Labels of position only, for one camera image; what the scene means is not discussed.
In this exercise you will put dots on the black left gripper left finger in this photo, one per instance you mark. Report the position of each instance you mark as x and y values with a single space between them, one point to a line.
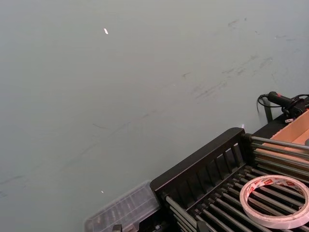
117 228

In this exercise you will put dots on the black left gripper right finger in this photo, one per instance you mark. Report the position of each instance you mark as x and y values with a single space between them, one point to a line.
202 227

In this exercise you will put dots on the white tape roll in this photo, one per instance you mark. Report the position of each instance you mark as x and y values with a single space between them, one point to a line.
243 200

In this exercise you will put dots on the clear plastic case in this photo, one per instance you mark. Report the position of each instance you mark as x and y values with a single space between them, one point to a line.
125 207

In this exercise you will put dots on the black rack with steel bars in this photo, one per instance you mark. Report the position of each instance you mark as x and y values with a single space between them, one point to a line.
193 162

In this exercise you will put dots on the shallow brown cardboard tray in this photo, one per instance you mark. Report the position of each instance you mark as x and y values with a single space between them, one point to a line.
294 130

